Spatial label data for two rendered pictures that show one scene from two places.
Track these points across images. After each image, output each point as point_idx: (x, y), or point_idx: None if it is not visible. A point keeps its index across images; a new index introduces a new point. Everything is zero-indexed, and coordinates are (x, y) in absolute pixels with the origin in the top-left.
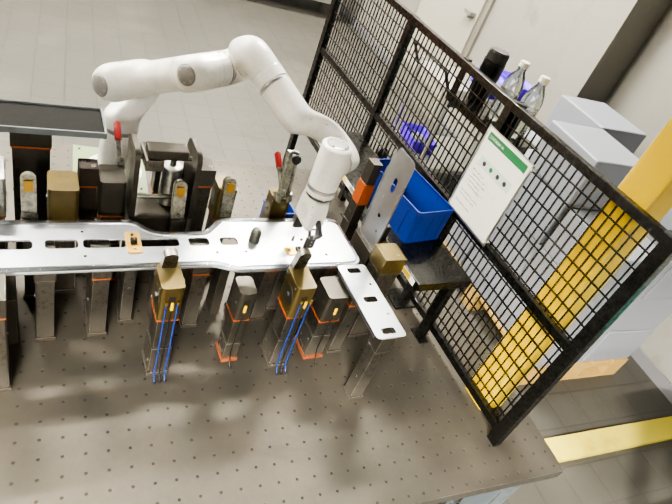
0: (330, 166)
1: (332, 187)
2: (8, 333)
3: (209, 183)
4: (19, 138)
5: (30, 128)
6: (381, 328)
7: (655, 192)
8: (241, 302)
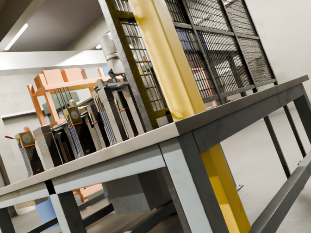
0: (100, 44)
1: (106, 52)
2: (51, 144)
3: (120, 90)
4: (90, 105)
5: (87, 99)
6: (101, 88)
7: None
8: (88, 112)
